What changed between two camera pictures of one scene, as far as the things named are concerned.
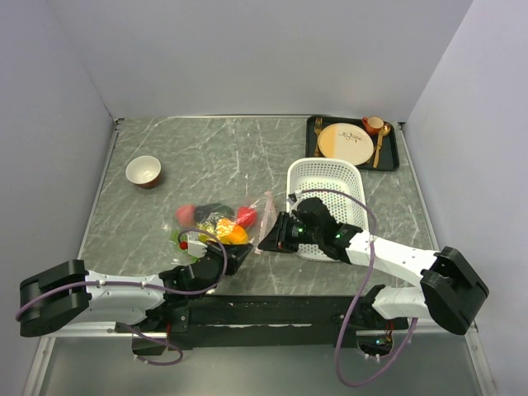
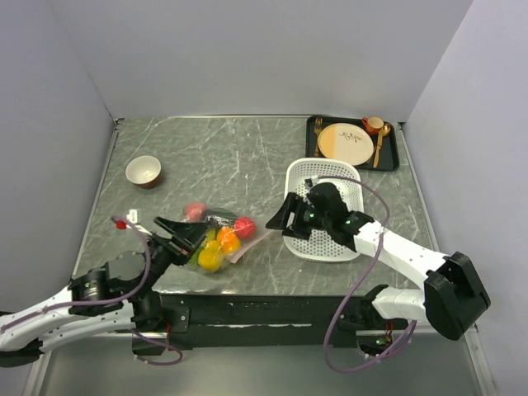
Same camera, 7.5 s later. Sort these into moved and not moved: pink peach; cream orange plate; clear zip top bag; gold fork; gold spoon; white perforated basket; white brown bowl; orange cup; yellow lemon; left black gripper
Moved: left black gripper; pink peach; yellow lemon; clear zip top bag
Not moved: white brown bowl; white perforated basket; cream orange plate; gold spoon; gold fork; orange cup
